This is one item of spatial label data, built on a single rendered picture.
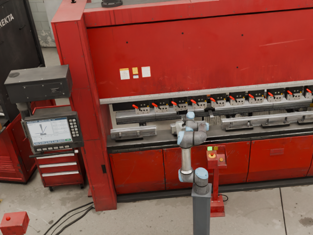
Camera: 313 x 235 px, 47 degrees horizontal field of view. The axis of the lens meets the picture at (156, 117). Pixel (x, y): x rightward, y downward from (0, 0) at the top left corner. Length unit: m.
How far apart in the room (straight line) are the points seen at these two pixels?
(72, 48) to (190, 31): 1.08
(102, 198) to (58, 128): 1.33
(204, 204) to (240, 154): 0.92
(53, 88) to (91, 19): 0.73
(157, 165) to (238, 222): 1.09
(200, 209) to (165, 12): 1.84
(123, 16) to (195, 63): 0.83
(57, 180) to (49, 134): 1.44
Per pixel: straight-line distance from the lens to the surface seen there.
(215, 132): 4.02
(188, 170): 3.30
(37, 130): 3.33
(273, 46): 3.72
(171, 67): 3.57
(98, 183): 4.16
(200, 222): 3.71
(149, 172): 4.18
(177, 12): 3.36
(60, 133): 3.32
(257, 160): 4.31
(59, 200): 4.75
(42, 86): 3.11
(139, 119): 4.17
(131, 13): 3.34
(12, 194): 5.08
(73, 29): 3.22
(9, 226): 3.55
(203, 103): 3.82
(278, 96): 4.00
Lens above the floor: 3.25
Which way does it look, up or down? 34 degrees down
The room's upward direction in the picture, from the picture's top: 5 degrees counter-clockwise
